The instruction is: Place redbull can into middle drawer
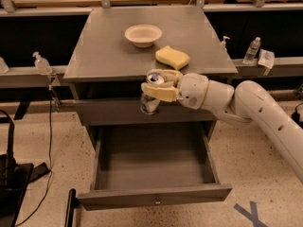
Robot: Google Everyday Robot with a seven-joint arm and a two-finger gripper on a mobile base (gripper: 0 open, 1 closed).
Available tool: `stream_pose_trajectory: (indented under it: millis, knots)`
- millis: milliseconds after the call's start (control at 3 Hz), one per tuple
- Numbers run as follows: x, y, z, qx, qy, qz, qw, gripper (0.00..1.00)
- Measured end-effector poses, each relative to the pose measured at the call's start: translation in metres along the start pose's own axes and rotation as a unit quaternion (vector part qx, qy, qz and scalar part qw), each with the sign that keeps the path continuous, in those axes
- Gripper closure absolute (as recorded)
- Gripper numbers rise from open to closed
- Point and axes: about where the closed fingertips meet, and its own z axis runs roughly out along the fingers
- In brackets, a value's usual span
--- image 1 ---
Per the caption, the yellow sponge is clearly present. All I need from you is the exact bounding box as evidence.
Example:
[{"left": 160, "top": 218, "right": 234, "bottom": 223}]
[{"left": 155, "top": 45, "right": 190, "bottom": 70}]

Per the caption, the black bar handle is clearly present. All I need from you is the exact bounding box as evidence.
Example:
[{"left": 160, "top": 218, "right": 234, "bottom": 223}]
[{"left": 64, "top": 188, "right": 76, "bottom": 227}]

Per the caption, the white paper bowl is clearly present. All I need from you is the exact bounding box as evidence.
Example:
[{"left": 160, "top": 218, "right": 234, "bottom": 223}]
[{"left": 124, "top": 25, "right": 162, "bottom": 48}]

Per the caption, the clear sanitizer pump bottle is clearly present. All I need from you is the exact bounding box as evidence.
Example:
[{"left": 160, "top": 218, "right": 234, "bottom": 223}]
[{"left": 33, "top": 51, "right": 52, "bottom": 76}]

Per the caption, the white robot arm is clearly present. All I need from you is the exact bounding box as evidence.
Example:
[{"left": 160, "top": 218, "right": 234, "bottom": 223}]
[{"left": 141, "top": 69, "right": 303, "bottom": 182}]

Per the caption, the small pump bottle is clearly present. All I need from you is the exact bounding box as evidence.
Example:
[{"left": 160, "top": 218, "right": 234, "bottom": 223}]
[{"left": 221, "top": 36, "right": 230, "bottom": 51}]

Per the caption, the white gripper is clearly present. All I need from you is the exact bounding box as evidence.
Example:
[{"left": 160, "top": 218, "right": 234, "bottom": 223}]
[{"left": 141, "top": 69, "right": 209, "bottom": 110}]

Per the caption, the blue tape cross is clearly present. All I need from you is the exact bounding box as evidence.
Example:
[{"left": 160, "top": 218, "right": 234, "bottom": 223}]
[{"left": 234, "top": 201, "right": 268, "bottom": 227}]

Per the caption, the silver blue redbull can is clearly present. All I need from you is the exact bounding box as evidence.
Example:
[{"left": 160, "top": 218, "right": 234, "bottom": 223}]
[{"left": 140, "top": 72, "right": 165, "bottom": 115}]

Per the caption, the clear water bottle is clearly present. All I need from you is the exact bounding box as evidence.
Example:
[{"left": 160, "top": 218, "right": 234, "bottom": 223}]
[{"left": 243, "top": 37, "right": 260, "bottom": 64}]

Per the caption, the black stand base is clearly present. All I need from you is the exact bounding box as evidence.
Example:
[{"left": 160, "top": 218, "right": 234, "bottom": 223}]
[{"left": 0, "top": 110, "right": 50, "bottom": 227}]

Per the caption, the clear bottle at edge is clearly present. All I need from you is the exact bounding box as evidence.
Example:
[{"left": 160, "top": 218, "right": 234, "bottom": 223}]
[{"left": 0, "top": 57, "right": 9, "bottom": 74}]

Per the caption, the grey drawer cabinet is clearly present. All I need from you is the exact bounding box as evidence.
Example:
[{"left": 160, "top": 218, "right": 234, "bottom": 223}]
[{"left": 64, "top": 6, "right": 237, "bottom": 142}]

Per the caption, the black cable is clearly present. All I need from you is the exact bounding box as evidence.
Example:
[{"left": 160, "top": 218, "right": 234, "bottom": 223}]
[{"left": 14, "top": 76, "right": 61, "bottom": 227}]

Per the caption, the open grey middle drawer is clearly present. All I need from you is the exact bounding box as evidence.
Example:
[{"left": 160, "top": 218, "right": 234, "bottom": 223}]
[{"left": 78, "top": 122, "right": 232, "bottom": 210}]

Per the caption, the closed grey top drawer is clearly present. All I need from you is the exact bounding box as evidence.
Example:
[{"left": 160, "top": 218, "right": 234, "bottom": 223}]
[{"left": 75, "top": 97, "right": 216, "bottom": 126}]

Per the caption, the white wipes packet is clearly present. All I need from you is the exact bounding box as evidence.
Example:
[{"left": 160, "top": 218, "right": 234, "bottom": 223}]
[{"left": 258, "top": 49, "right": 275, "bottom": 69}]

